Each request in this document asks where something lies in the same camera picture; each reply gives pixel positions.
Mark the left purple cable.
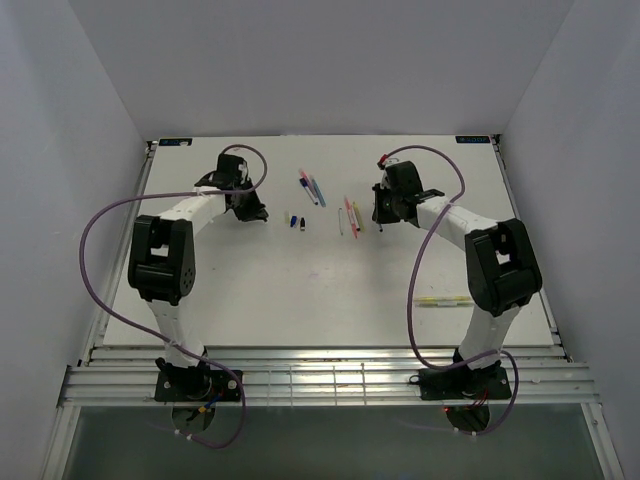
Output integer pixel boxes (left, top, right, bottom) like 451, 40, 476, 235
79, 143, 269, 449

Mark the yellow highlighter pen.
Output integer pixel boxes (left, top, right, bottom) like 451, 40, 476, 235
352, 202, 365, 232

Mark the left blue corner label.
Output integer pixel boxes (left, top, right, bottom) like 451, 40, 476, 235
158, 138, 193, 147

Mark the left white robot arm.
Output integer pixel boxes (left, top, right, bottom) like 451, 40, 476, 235
127, 153, 268, 400

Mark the blue pen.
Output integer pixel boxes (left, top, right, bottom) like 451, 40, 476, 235
309, 176, 326, 208

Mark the white marker black cap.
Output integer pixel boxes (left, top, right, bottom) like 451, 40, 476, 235
338, 208, 344, 236

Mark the white wire guard grid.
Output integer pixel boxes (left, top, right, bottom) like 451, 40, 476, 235
264, 364, 368, 407

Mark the pink highlighter pen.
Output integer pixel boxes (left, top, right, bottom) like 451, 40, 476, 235
344, 196, 359, 239

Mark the blue corner label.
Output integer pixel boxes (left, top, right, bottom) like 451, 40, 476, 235
455, 135, 491, 144
158, 138, 193, 147

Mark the right blue corner label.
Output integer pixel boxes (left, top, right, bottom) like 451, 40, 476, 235
455, 135, 491, 144

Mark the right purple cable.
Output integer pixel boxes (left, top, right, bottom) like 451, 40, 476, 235
375, 144, 519, 437

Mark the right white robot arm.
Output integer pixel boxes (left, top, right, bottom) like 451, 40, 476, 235
372, 156, 542, 397

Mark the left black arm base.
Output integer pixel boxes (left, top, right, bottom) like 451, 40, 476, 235
154, 357, 241, 403

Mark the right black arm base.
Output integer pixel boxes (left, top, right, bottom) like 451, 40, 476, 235
409, 347, 512, 401

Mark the yellow highlighter near front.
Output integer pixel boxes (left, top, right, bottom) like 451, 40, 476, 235
413, 296, 474, 308

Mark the purple cable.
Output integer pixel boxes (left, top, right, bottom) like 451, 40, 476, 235
375, 144, 519, 437
79, 143, 269, 449

